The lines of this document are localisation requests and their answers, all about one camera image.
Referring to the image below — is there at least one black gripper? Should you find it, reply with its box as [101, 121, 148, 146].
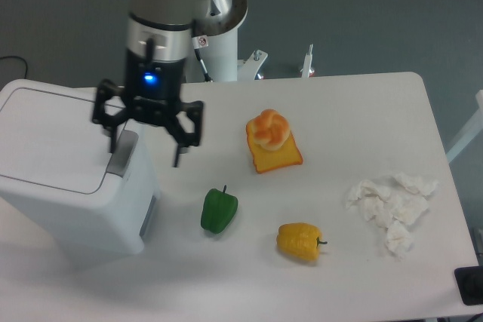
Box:
[90, 48, 205, 169]

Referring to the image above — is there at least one white trash can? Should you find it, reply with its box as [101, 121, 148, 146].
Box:
[1, 79, 161, 254]

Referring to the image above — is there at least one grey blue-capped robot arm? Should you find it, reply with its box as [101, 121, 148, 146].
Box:
[91, 0, 248, 153]

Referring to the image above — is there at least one green bell pepper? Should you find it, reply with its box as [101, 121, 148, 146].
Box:
[200, 185, 238, 235]

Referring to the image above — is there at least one braided bread roll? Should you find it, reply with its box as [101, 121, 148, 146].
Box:
[248, 109, 291, 152]

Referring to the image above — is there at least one toast bread slice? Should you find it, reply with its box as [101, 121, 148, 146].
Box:
[245, 120, 303, 173]

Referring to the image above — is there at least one yellow bell pepper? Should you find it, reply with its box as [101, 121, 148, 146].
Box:
[276, 222, 327, 262]

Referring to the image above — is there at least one crumpled white tissue paper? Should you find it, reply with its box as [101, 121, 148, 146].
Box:
[344, 172, 440, 259]

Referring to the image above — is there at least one black device at edge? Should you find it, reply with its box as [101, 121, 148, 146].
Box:
[454, 265, 482, 305]

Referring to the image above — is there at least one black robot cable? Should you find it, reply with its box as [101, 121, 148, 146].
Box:
[189, 17, 214, 83]

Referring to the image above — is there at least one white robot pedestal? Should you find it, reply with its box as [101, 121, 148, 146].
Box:
[185, 0, 268, 83]

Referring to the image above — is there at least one black floor cable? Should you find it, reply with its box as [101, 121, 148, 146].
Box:
[0, 55, 29, 79]

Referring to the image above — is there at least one white frame post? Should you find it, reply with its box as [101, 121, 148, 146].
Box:
[446, 90, 482, 164]

